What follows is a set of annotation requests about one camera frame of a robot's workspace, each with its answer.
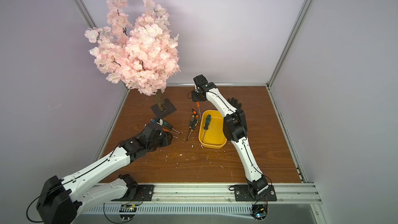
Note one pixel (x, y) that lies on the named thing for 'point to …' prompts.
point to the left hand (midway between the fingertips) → (172, 136)
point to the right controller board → (259, 211)
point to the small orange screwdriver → (194, 110)
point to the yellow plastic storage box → (214, 137)
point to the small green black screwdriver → (167, 125)
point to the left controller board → (127, 211)
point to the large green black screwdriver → (207, 125)
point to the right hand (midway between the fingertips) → (196, 94)
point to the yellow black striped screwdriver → (192, 120)
